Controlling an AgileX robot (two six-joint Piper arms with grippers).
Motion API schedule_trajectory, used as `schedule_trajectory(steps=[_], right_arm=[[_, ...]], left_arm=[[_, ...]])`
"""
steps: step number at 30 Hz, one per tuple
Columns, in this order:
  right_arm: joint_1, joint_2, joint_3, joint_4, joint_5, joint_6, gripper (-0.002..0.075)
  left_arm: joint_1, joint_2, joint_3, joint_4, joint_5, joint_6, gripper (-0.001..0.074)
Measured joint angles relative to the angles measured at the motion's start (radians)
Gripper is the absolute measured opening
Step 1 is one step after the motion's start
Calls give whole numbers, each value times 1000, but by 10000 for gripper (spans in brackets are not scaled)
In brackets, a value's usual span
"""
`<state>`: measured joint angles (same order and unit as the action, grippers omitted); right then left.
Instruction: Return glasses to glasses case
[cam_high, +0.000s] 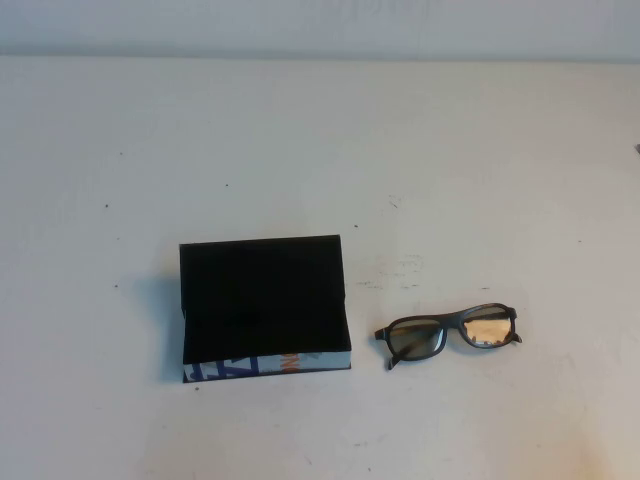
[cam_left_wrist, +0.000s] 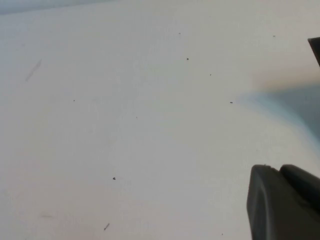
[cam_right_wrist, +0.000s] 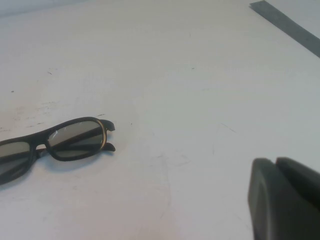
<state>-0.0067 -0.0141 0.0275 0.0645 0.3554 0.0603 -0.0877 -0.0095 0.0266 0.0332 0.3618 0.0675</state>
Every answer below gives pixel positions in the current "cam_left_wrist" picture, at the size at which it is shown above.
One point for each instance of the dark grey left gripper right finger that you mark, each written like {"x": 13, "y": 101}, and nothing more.
{"x": 305, "y": 195}

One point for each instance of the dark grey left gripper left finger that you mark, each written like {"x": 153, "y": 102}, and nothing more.
{"x": 265, "y": 205}

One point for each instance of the black printed glasses case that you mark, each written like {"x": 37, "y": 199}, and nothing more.
{"x": 315, "y": 50}

